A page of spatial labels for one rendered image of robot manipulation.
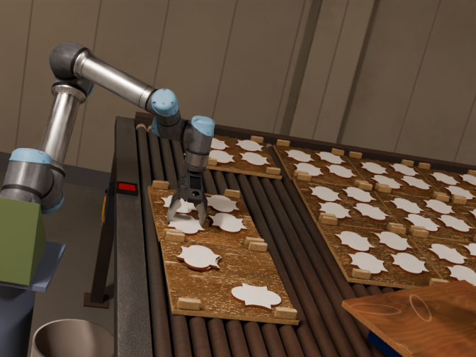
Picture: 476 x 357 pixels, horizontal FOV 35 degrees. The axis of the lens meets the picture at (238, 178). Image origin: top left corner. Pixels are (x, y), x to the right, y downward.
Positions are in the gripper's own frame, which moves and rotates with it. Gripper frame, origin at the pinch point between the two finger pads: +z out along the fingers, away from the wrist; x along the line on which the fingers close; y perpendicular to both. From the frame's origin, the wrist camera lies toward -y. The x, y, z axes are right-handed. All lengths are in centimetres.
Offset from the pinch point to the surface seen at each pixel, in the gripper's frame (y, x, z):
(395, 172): 83, -110, -3
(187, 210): 10.3, -2.1, -0.7
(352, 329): -51, -42, 5
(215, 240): -8.2, -9.1, 1.0
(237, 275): -29.8, -12.1, 1.9
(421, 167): 94, -129, -4
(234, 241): -7.8, -15.2, 1.0
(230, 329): -55, -6, 5
